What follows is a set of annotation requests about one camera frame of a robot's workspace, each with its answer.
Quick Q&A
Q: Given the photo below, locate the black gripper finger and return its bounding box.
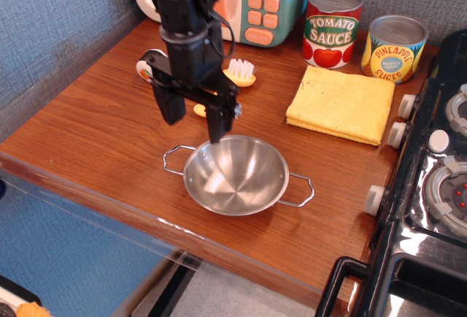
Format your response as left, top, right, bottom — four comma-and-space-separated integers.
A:
206, 104, 234, 144
153, 85, 186, 126

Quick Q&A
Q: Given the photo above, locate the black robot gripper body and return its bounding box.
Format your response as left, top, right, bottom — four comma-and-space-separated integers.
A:
151, 26, 242, 119

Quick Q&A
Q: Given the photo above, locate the steel pan with wire handles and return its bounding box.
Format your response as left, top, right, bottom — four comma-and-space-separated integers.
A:
163, 135, 316, 217

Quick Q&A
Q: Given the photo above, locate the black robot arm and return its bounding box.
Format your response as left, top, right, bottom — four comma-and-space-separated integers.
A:
141, 0, 241, 143

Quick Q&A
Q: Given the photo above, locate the toy sushi roll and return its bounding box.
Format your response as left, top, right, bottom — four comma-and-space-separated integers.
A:
136, 49, 169, 83

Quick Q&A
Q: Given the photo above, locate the yellow toy dish brush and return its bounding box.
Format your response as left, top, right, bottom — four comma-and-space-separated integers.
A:
192, 58, 258, 118

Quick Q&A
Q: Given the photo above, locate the teal toy microwave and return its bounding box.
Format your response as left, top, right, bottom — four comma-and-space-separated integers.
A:
136, 0, 307, 47

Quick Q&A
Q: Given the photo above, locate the yellow folded cloth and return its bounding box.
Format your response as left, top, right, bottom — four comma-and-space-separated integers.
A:
286, 66, 395, 146

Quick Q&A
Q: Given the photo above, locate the tomato sauce can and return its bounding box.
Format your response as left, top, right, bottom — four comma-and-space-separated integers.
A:
302, 0, 364, 69

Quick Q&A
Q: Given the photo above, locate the grey stove knob lower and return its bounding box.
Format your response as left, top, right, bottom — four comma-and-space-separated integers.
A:
363, 185, 385, 216

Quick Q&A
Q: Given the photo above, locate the grey stove knob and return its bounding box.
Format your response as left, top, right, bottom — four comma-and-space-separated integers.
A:
398, 94, 417, 120
387, 122, 406, 149
363, 185, 385, 216

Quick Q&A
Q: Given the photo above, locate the grey stove knob middle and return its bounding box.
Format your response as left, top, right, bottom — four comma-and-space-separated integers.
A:
387, 122, 406, 149

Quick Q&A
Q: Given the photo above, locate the grey stove knob upper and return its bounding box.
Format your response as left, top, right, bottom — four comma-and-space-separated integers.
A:
398, 94, 417, 120

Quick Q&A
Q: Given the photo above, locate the pineapple slices can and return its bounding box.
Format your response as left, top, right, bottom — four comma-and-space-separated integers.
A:
360, 15, 428, 84

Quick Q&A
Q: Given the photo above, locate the white round stove button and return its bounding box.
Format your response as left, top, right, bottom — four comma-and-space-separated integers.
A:
428, 129, 449, 153

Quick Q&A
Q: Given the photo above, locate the black toy stove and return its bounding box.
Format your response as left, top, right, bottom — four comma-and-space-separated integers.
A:
316, 30, 466, 316

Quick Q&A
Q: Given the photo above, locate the orange object at bottom left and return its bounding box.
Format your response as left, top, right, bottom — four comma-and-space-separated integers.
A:
16, 302, 51, 317

